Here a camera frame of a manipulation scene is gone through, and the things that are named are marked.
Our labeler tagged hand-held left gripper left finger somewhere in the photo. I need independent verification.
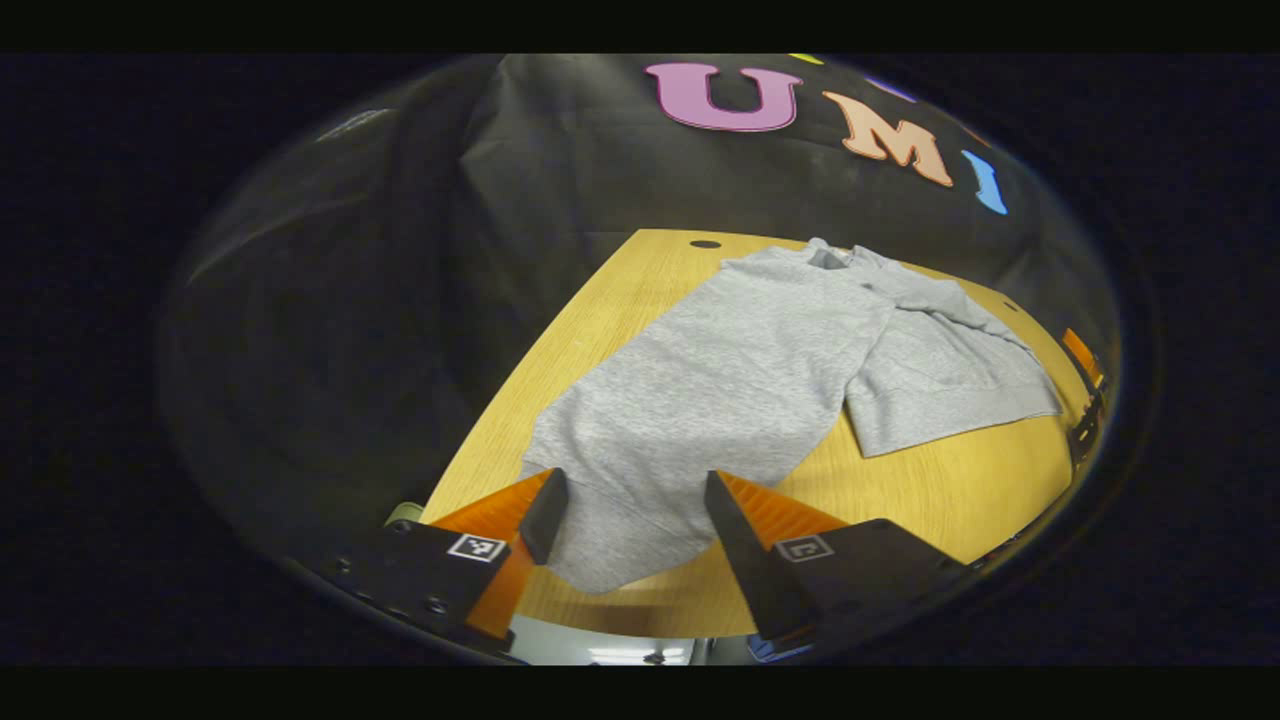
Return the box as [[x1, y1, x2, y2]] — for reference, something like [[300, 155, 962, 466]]
[[320, 467, 570, 663]]

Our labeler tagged black backdrop cloth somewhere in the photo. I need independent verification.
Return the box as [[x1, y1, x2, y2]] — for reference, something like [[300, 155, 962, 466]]
[[160, 55, 1121, 561]]

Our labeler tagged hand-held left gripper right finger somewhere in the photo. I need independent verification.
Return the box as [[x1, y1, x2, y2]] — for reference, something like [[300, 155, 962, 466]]
[[703, 469, 973, 646]]

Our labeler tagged grey sweatshirt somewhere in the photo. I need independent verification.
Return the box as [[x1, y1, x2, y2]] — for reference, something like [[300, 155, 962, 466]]
[[520, 237, 1064, 594]]

